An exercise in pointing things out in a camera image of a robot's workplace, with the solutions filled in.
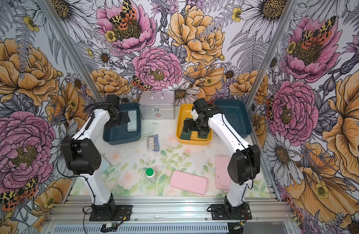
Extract dark green pencil case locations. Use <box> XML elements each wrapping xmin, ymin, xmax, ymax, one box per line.
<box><xmin>198</xmin><ymin>130</ymin><xmax>210</xmax><ymax>139</ymax></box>

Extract floral table mat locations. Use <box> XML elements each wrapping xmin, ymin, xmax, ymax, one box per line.
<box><xmin>98</xmin><ymin>131</ymin><xmax>229</xmax><ymax>197</ymax></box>

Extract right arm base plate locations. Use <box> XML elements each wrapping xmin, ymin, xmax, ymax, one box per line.
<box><xmin>207</xmin><ymin>202</ymin><xmax>252</xmax><ymax>221</ymax></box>

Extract small clear packet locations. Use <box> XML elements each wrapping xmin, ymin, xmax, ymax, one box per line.
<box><xmin>146</xmin><ymin>134</ymin><xmax>160</xmax><ymax>152</ymax></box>

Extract light blue pencil case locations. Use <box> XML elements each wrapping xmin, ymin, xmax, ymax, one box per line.
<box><xmin>127</xmin><ymin>110</ymin><xmax>138</xmax><ymax>132</ymax></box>

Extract small green circuit board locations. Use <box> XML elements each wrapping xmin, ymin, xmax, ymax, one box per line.
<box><xmin>100</xmin><ymin>222</ymin><xmax>118</xmax><ymax>233</ymax></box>

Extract aluminium front rail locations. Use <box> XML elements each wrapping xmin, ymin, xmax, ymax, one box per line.
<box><xmin>46</xmin><ymin>196</ymin><xmax>294</xmax><ymax>224</ymax></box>

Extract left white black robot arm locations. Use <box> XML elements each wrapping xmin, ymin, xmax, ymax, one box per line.
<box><xmin>62</xmin><ymin>98</ymin><xmax>130</xmax><ymax>221</ymax></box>

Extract green cap white bottle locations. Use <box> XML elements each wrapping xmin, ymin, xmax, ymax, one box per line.
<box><xmin>145</xmin><ymin>168</ymin><xmax>156</xmax><ymax>183</ymax></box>

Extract dark green pencil case slanted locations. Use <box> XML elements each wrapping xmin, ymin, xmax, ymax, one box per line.
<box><xmin>180</xmin><ymin>118</ymin><xmax>198</xmax><ymax>140</ymax></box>

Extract yellow storage tray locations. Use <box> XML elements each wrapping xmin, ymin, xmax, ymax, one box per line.
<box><xmin>176</xmin><ymin>103</ymin><xmax>213</xmax><ymax>146</ymax></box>

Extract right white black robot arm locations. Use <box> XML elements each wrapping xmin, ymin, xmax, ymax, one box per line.
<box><xmin>183</xmin><ymin>98</ymin><xmax>260</xmax><ymax>220</ymax></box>

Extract pink pencil case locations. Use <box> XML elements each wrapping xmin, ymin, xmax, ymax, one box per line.
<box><xmin>170</xmin><ymin>171</ymin><xmax>208</xmax><ymax>195</ymax></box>
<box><xmin>215</xmin><ymin>155</ymin><xmax>231</xmax><ymax>191</ymax></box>

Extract silver metal first-aid case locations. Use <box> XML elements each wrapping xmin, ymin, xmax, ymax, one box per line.
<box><xmin>138</xmin><ymin>90</ymin><xmax>175</xmax><ymax>120</ymax></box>

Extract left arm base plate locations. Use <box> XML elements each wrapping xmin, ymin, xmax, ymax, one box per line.
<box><xmin>89</xmin><ymin>205</ymin><xmax>133</xmax><ymax>222</ymax></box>

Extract teal storage tray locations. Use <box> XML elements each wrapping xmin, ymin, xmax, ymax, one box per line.
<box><xmin>103</xmin><ymin>103</ymin><xmax>141</xmax><ymax>145</ymax></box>
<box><xmin>214</xmin><ymin>99</ymin><xmax>252</xmax><ymax>138</ymax></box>

